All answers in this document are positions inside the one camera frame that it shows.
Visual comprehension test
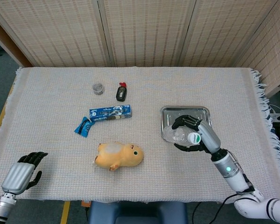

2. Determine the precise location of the small blue Oreo packet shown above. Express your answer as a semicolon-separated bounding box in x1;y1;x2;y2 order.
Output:
74;116;94;138

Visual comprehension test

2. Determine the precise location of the woven white tablecloth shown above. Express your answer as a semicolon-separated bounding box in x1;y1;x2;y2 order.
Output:
0;66;280;203

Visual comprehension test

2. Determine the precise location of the yellow plush duck toy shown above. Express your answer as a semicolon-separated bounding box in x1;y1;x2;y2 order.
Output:
93;141;145;172

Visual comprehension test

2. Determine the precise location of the stainless steel tray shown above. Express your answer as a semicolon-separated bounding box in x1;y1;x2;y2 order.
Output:
160;105;212;141

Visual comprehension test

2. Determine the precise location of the woven folding screen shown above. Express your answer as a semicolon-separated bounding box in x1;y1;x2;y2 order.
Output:
0;0;280;98

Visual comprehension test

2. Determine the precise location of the blue Oreo cookie box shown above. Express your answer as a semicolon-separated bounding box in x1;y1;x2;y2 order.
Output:
88;104;133;122

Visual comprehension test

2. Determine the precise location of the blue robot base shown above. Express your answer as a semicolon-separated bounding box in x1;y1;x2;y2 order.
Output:
87;200;188;224

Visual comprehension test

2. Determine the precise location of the transparent plastic water bottle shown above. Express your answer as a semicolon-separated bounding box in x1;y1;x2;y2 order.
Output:
162;126;203;146

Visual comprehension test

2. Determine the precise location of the small black red object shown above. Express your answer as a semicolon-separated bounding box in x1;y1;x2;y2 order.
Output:
116;82;129;102

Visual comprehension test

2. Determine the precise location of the small clear plastic jar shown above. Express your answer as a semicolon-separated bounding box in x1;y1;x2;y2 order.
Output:
92;83;105;96

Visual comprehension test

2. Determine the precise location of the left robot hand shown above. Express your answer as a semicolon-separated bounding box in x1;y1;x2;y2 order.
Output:
1;151;49;196

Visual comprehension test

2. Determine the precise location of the black cable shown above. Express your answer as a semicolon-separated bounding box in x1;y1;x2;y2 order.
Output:
192;149;257;224

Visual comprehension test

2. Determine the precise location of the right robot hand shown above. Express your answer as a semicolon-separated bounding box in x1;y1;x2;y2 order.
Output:
171;114;221;154

